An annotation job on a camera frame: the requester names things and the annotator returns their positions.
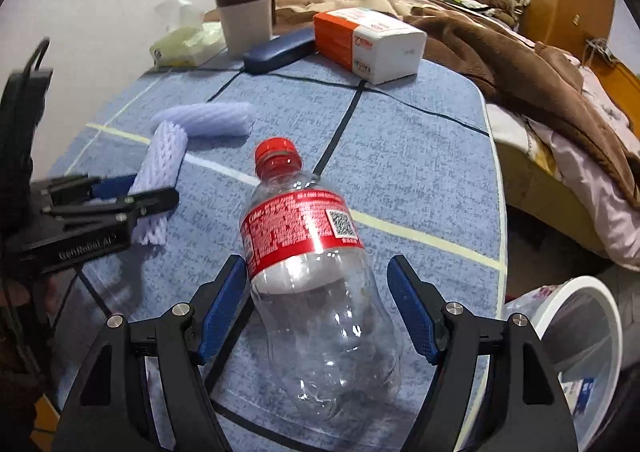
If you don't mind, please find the lavender foam net sleeve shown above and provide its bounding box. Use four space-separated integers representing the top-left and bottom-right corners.
150 102 255 138
128 121 189 248

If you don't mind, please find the bed mattress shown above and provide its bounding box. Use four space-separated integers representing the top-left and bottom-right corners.
492 105 617 259

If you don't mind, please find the black cable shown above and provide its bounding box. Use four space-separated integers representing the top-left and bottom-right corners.
20 36 52 78

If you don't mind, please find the dark blue glasses case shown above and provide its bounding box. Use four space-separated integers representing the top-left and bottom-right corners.
242 27 317 74

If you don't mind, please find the brown white lidded container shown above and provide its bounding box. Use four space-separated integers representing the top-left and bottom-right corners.
213 0 276 57

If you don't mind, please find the brown fleece blanket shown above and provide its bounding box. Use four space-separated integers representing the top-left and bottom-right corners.
272 0 640 211

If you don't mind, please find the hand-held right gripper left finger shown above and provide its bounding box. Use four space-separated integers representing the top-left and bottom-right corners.
52 255 249 452

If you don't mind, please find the wooden bed headboard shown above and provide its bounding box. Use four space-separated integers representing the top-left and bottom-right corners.
582 37 640 104

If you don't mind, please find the pale pink duvet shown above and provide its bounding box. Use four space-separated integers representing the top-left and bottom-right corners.
486 66 640 274

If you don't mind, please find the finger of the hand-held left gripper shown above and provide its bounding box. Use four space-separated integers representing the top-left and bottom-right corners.
49 187 180 234
46 174 139 203

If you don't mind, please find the blue checked tablecloth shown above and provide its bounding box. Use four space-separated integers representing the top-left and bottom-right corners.
47 52 509 452

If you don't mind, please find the orange white tissue box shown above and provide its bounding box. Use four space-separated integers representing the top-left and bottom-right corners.
312 7 429 86

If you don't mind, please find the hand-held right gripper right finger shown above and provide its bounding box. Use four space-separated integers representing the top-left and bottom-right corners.
386 255 578 452

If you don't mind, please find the white round waste bin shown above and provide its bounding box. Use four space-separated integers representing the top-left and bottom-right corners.
502 275 624 442

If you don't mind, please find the pale green tissue pack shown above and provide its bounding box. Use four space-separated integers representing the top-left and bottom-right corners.
148 0 226 70

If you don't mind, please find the blue white packet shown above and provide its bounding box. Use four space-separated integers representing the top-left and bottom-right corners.
559 378 597 416

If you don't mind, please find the clear plastic bottle red label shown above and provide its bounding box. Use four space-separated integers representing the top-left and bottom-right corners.
239 136 404 439

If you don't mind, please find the clear plastic bin liner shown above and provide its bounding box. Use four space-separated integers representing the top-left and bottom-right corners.
504 283 617 425

